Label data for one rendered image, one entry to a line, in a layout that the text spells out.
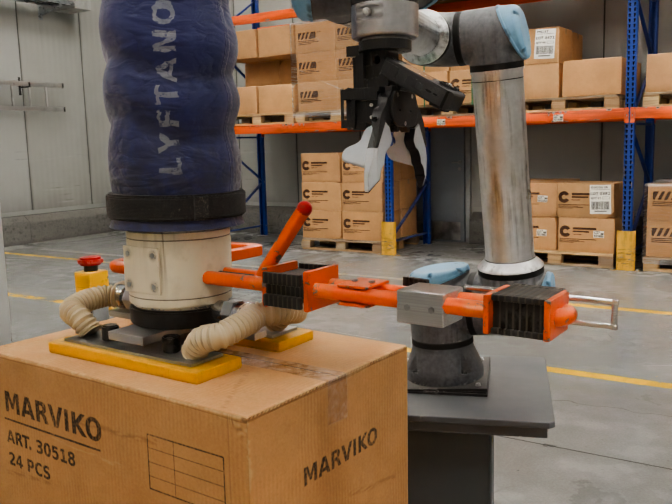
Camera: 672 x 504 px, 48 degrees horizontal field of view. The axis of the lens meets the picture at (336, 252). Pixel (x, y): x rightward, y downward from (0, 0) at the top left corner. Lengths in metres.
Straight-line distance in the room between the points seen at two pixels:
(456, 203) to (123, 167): 9.02
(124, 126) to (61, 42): 11.56
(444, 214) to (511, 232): 8.47
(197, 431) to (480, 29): 1.04
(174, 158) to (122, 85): 0.13
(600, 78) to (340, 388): 7.27
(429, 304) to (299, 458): 0.28
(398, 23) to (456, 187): 9.10
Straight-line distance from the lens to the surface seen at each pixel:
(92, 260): 2.24
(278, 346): 1.25
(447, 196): 10.16
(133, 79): 1.20
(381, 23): 1.02
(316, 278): 1.10
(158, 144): 1.19
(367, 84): 1.06
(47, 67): 12.56
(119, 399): 1.16
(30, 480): 1.42
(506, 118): 1.69
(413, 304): 1.01
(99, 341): 1.31
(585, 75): 8.27
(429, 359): 1.84
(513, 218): 1.73
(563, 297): 0.97
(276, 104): 9.99
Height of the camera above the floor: 1.34
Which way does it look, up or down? 8 degrees down
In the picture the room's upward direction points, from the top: 2 degrees counter-clockwise
